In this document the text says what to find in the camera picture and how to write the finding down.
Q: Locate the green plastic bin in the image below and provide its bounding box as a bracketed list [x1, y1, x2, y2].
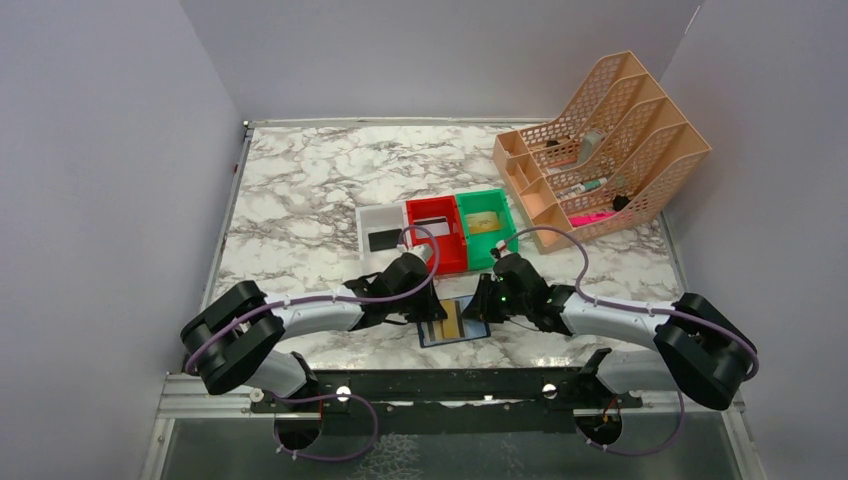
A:
[455, 189, 516, 270]

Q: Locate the navy blue card holder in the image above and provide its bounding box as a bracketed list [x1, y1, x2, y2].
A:
[417, 296, 491, 349]

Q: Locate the peach desk organizer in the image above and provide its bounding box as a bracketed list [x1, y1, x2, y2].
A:
[493, 51, 711, 254]

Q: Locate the pink highlighter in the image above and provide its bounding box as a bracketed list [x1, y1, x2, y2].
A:
[568, 211, 616, 228]

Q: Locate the gold card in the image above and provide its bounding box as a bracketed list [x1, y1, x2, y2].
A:
[465, 211, 502, 235]
[424, 299, 463, 343]

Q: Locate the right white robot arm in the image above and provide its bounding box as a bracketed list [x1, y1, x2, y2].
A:
[461, 253, 756, 410]

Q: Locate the black front rail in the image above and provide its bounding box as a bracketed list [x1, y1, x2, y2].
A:
[250, 367, 642, 436]

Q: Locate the black binder clip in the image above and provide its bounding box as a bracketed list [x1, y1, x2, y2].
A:
[612, 195, 631, 212]

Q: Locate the white grey card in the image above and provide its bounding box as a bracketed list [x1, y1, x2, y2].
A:
[415, 217, 451, 237]

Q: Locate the red plastic bin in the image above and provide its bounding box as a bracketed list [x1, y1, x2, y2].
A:
[405, 195, 469, 275]

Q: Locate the black card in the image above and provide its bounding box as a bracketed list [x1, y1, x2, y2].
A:
[367, 229, 401, 252]

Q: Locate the grey eraser block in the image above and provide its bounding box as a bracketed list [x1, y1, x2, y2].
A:
[577, 129, 607, 165]

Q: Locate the green capped marker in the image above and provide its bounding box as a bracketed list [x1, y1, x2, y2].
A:
[557, 177, 608, 200]

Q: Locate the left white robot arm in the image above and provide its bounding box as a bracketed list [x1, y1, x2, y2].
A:
[180, 252, 447, 399]

